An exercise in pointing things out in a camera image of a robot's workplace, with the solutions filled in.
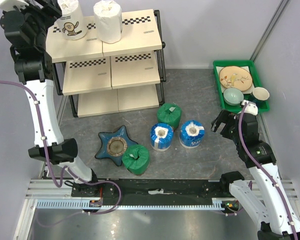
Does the white cartoon-print roll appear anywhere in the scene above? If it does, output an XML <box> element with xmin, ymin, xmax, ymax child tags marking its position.
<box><xmin>56</xmin><ymin>0</ymin><xmax>87</xmax><ymax>41</ymax></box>

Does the plain white roll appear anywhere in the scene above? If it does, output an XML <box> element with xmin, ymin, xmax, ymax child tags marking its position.
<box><xmin>93</xmin><ymin>0</ymin><xmax>123</xmax><ymax>44</ymax></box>

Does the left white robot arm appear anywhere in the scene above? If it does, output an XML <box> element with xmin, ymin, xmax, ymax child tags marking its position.
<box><xmin>0</xmin><ymin>0</ymin><xmax>100</xmax><ymax>197</ymax></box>

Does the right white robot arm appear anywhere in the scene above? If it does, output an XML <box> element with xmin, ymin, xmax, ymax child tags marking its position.
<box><xmin>211</xmin><ymin>109</ymin><xmax>300</xmax><ymax>240</ymax></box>

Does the green roll near shelf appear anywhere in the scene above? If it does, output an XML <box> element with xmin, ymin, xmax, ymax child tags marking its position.
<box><xmin>157</xmin><ymin>103</ymin><xmax>182</xmax><ymax>130</ymax></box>

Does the beige three-tier shelf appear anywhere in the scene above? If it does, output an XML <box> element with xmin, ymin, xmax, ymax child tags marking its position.
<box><xmin>46</xmin><ymin>9</ymin><xmax>166</xmax><ymax>118</ymax></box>

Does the celadon ceramic bowl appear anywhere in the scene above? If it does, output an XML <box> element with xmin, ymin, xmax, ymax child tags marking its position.
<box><xmin>223</xmin><ymin>88</ymin><xmax>244</xmax><ymax>106</ymax></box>

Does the blue roll right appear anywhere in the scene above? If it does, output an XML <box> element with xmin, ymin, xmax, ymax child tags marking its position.
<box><xmin>179</xmin><ymin>120</ymin><xmax>205</xmax><ymax>149</ymax></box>

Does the blue roll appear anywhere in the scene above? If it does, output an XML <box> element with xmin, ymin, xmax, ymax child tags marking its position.
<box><xmin>179</xmin><ymin>120</ymin><xmax>205</xmax><ymax>149</ymax></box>
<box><xmin>150</xmin><ymin>123</ymin><xmax>174</xmax><ymax>152</ymax></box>

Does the bird-painted ceramic plate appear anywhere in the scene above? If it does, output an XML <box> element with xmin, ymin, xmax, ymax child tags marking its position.
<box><xmin>219</xmin><ymin>66</ymin><xmax>253</xmax><ymax>92</ymax></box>

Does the dark green white-lined cup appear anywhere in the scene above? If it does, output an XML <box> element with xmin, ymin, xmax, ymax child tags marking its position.
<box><xmin>251</xmin><ymin>87</ymin><xmax>270</xmax><ymax>103</ymax></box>

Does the blue roll left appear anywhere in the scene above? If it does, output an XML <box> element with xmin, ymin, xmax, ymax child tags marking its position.
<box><xmin>150</xmin><ymin>123</ymin><xmax>174</xmax><ymax>152</ymax></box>

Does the green roll front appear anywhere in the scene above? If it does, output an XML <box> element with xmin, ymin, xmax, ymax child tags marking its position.
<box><xmin>122</xmin><ymin>144</ymin><xmax>150</xmax><ymax>176</ymax></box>

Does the blue star-shaped dish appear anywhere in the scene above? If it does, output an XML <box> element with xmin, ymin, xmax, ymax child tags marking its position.
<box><xmin>94</xmin><ymin>125</ymin><xmax>138</xmax><ymax>167</ymax></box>

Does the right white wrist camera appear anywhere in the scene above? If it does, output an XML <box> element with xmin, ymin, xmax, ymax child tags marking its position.
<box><xmin>241</xmin><ymin>99</ymin><xmax>259</xmax><ymax>116</ymax></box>

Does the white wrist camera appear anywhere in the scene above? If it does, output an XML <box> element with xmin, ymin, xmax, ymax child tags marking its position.
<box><xmin>0</xmin><ymin>0</ymin><xmax>25</xmax><ymax>12</ymax></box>
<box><xmin>241</xmin><ymin>99</ymin><xmax>259</xmax><ymax>116</ymax></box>

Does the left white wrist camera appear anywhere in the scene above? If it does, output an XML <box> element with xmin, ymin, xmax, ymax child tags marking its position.
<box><xmin>0</xmin><ymin>0</ymin><xmax>25</xmax><ymax>12</ymax></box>

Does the slotted cable duct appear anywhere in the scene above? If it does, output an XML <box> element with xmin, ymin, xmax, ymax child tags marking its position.
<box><xmin>36</xmin><ymin>199</ymin><xmax>226</xmax><ymax>211</ymax></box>

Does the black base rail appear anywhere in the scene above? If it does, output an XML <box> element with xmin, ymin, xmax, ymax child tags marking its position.
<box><xmin>65</xmin><ymin>178</ymin><xmax>233</xmax><ymax>204</ymax></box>

